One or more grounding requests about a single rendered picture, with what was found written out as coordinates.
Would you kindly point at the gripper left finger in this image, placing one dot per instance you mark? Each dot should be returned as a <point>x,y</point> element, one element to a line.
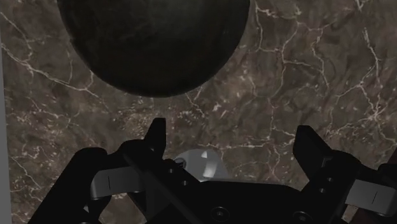
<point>77,186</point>

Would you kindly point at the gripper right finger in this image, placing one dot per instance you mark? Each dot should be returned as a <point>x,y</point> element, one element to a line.
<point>322,167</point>

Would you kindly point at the black round object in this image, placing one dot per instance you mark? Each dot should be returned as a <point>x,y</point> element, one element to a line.
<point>152,46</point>

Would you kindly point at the grey rounded object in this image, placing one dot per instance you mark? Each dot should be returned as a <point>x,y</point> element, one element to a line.
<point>207,166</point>

